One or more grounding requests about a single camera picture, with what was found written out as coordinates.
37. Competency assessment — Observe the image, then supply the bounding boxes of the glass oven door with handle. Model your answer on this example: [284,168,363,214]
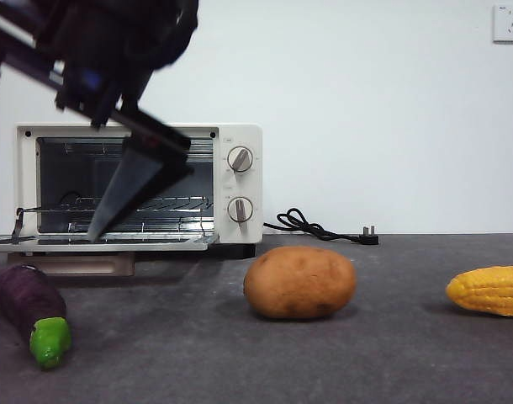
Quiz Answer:
[0,206,220,279]

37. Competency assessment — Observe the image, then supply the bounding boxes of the purple eggplant with green stem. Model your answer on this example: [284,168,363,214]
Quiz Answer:
[0,263,72,371]

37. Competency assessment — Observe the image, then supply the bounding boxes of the beige oven knob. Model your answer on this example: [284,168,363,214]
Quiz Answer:
[226,195,254,224]
[226,146,254,173]

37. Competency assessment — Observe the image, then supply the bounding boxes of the white toaster oven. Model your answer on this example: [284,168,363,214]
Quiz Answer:
[14,122,264,260]

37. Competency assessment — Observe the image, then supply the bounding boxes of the brown potato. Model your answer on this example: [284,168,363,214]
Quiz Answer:
[243,245,357,320]

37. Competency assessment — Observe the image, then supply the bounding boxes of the yellow corn cob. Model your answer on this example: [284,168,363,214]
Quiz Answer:
[445,265,513,317]

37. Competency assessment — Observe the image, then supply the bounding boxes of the metal wire oven rack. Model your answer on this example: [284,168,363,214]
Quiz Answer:
[19,194,215,215]

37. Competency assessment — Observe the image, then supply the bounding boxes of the black power cable with plug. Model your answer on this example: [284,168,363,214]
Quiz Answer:
[262,207,380,246]

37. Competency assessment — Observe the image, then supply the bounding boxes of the white wall socket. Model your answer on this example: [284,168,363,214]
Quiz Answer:
[492,3,513,44]

